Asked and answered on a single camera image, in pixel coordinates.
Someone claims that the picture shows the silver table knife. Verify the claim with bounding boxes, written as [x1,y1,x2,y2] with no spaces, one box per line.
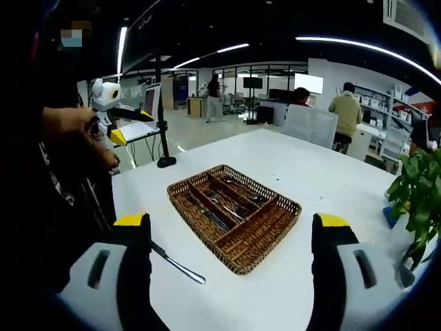
[150,240,207,285]

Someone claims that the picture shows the brown wicker cutlery storage tray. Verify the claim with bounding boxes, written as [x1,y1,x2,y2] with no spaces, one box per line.
[167,163,303,276]

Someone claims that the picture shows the blue wedge object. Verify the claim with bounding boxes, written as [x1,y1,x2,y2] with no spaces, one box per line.
[382,205,402,229]

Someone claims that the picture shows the black laptop stand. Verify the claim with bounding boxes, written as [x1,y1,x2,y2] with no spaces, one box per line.
[153,54,178,169]

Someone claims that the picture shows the black desk monitors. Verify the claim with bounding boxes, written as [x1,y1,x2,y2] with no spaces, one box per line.
[268,88,294,101]

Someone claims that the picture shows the long ceiling light strip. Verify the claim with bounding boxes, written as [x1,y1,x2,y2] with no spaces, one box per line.
[117,26,127,74]

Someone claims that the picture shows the short ceiling light strip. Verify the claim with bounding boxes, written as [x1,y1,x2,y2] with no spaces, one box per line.
[216,43,250,54]

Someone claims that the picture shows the cutlery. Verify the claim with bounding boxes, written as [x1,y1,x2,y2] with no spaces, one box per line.
[185,194,232,232]

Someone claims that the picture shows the ceiling air conditioner vent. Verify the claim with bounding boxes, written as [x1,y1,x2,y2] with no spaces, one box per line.
[382,0,435,44]

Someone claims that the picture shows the grey plastic object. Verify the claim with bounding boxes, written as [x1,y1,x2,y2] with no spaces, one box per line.
[396,254,416,290]

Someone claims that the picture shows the dark blue display panel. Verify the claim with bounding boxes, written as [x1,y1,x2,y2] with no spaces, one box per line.
[173,74,189,103]

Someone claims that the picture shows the shelving rack with white boxes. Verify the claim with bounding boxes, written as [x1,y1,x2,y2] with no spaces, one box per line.
[336,82,435,139]

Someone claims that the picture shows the black television on stand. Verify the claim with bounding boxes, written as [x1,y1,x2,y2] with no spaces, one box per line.
[243,77,263,123]

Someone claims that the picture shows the curved ceiling light strip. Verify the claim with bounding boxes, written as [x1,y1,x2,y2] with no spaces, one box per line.
[295,36,441,86]

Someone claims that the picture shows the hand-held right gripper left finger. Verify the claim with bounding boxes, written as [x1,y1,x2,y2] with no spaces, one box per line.
[57,212,152,331]

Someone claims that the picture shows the wooden side cabinet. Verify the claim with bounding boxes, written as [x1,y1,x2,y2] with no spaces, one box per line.
[186,97,204,118]

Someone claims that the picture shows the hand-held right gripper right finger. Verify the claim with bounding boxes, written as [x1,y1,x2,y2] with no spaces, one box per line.
[311,212,407,331]

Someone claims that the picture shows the green potted plant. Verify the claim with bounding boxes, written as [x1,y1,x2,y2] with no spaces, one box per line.
[386,147,441,270]

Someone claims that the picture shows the black hanging ceiling sign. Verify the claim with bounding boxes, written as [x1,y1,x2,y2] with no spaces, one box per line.
[122,3,163,75]

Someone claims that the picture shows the white mesh office chair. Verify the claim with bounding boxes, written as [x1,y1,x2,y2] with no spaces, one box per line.
[281,104,339,150]

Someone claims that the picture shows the person's left hand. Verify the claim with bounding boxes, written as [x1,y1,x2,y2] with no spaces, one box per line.
[77,106,104,139]

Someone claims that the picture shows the operator person in black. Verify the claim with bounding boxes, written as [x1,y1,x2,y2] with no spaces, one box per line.
[0,0,118,294]

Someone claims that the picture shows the white wall screen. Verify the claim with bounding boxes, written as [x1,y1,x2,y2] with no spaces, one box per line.
[294,72,325,96]

